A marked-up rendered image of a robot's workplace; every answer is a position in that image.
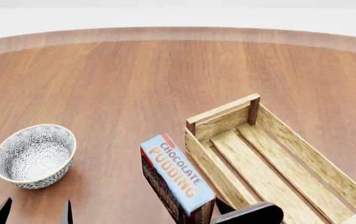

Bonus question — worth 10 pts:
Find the wooden slatted crate tray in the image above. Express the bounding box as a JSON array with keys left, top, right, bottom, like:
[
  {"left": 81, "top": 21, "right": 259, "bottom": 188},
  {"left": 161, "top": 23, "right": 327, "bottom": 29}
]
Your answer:
[{"left": 184, "top": 93, "right": 356, "bottom": 224}]

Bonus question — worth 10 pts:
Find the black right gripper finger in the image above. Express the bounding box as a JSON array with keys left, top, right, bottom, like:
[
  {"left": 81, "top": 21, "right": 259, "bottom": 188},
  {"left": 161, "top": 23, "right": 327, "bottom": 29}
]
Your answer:
[
  {"left": 210, "top": 202, "right": 285, "bottom": 224},
  {"left": 215, "top": 197, "right": 237, "bottom": 216}
]

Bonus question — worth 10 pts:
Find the patterned grey white ceramic bowl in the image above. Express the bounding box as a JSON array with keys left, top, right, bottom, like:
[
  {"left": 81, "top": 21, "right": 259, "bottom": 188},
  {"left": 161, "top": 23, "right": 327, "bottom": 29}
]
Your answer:
[{"left": 0, "top": 123, "right": 77, "bottom": 190}]

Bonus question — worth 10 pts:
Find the chocolate pudding box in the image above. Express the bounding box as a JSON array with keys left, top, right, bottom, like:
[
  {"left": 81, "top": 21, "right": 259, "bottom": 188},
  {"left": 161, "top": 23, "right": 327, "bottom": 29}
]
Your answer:
[{"left": 139, "top": 133, "right": 217, "bottom": 224}]

